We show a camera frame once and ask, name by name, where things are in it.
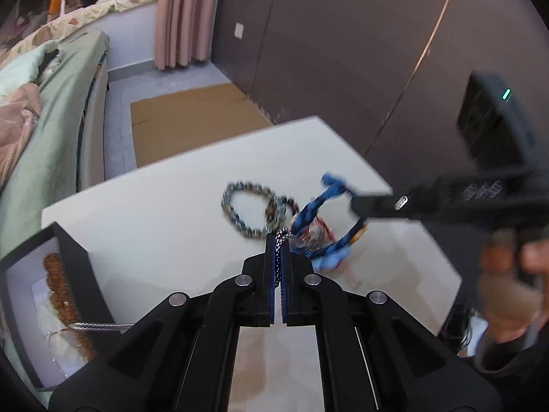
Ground blue flower braided ornament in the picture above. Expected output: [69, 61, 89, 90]
[289, 173, 367, 273]

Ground brown rudraksha bead bracelet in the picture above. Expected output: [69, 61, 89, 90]
[42, 251, 97, 361]

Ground grey-blue bead bracelet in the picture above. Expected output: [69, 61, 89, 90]
[220, 180, 280, 239]

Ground black jewelry box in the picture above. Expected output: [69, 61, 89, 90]
[1, 223, 121, 391]

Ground right hand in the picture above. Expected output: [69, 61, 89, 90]
[478, 230, 548, 344]

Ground flat brown cardboard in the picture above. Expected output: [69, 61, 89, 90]
[130, 84, 272, 168]

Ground green bed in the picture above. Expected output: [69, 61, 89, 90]
[1, 31, 110, 256]

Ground pink curtain right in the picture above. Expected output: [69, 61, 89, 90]
[154, 0, 219, 71]

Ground pink fleece duck blanket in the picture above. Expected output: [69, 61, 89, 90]
[0, 83, 42, 189]

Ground light green quilt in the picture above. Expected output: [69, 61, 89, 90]
[0, 40, 60, 97]

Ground patterned window seat cushion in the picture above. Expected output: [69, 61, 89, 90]
[1, 0, 156, 62]

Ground white wall socket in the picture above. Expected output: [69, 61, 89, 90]
[234, 22, 244, 40]

